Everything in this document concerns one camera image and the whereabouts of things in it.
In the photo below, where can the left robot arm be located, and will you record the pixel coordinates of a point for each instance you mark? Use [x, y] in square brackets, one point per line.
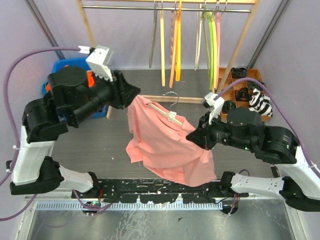
[74, 96]

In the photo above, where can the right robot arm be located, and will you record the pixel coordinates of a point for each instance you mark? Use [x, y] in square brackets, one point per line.
[299, 187]

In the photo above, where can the white hanger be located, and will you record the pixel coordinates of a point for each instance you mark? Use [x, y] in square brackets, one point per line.
[198, 40]

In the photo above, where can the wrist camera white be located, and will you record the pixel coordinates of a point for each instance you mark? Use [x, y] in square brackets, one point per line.
[214, 104]
[98, 60]

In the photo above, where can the rolled dark sock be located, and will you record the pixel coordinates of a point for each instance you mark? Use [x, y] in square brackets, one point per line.
[238, 73]
[243, 95]
[227, 106]
[255, 84]

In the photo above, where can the pink t shirt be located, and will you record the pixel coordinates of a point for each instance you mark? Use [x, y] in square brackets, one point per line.
[161, 146]

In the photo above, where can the grey hanger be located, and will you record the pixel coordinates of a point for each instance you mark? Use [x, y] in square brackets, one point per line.
[154, 30]

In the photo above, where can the yellow green hanger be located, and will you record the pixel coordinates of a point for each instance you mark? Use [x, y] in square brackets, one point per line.
[215, 47]

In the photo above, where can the pale yellow hanger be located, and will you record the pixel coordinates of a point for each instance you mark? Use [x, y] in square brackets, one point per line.
[162, 48]

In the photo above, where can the blue plastic bin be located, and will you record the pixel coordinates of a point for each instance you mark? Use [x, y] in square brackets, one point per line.
[81, 63]

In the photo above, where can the black white striped cloth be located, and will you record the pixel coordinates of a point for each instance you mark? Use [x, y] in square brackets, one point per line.
[260, 103]

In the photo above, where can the orange garment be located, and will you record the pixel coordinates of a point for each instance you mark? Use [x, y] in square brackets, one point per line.
[69, 79]

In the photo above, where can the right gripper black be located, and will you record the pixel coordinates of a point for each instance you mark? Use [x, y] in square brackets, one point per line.
[202, 136]

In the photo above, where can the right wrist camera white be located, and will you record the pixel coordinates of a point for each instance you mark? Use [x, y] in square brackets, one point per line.
[214, 104]

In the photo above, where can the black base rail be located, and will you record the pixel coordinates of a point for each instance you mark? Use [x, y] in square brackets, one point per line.
[157, 191]

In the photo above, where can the cream hanger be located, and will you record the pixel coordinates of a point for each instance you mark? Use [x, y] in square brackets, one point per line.
[170, 97]

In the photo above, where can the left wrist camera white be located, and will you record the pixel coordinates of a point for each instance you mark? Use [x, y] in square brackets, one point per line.
[98, 60]

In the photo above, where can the light orange hanger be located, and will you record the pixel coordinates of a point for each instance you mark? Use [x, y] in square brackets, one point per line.
[173, 47]

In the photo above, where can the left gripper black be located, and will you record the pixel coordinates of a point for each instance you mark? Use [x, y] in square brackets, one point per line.
[123, 93]

